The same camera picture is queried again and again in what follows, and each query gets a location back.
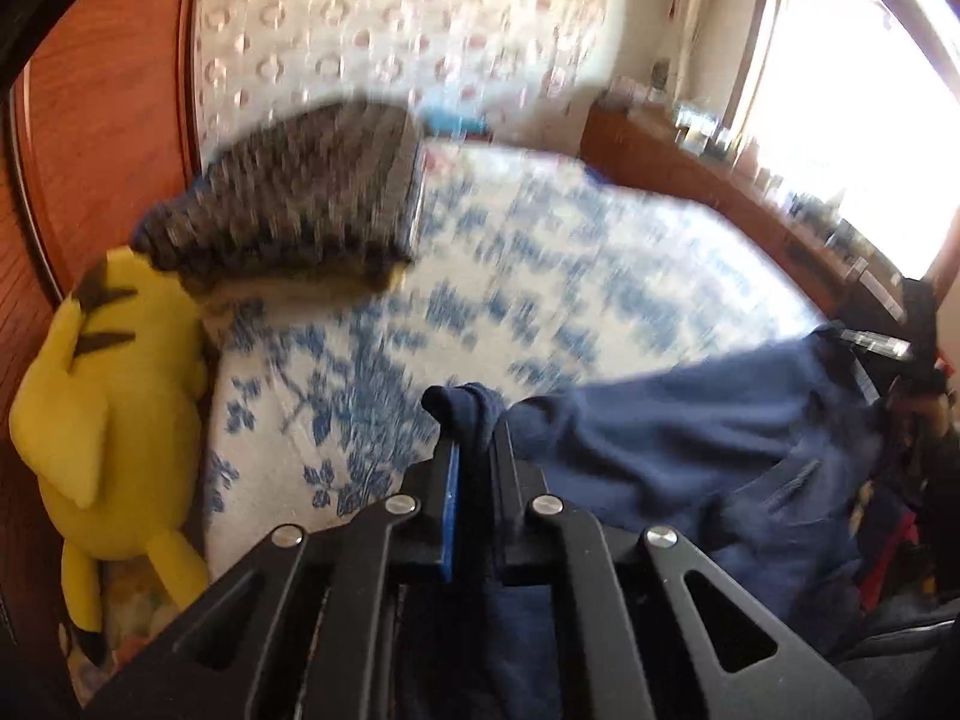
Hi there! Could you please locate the black white patterned folded cloth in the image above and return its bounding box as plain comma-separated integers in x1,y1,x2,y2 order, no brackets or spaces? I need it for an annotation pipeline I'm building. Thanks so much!
130,99,423,286

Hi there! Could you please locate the pink floral beige blanket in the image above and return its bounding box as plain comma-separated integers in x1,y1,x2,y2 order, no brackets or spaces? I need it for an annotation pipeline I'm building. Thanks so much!
59,557,179,707

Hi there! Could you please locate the blue box behind bed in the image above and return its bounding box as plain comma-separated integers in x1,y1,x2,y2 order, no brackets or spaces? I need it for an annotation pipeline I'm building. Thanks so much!
420,109,491,142

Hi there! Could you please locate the navy blue garment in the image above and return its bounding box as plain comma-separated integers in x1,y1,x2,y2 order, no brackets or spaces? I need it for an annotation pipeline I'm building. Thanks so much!
418,320,895,720

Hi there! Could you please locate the wooden wardrobe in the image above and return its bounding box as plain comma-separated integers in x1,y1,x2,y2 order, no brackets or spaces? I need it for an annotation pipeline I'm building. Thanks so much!
0,0,209,691

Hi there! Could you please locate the blue floral white quilt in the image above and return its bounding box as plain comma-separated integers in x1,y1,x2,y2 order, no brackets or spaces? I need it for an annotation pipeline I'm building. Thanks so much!
203,142,820,574

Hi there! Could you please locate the clutter on sideboard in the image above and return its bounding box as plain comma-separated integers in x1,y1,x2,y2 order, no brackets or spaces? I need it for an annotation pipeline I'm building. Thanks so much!
591,80,900,286

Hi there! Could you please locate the wooden sideboard cabinet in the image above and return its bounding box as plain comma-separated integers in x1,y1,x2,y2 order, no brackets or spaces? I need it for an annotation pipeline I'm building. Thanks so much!
579,101,905,332

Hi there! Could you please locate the yellow plush toy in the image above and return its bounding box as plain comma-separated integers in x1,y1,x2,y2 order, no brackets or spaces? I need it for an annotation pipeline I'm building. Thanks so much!
8,247,210,663

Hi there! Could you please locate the white circle pattern curtain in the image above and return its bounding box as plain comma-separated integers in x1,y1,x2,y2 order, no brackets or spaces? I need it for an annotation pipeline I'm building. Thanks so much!
194,0,667,156

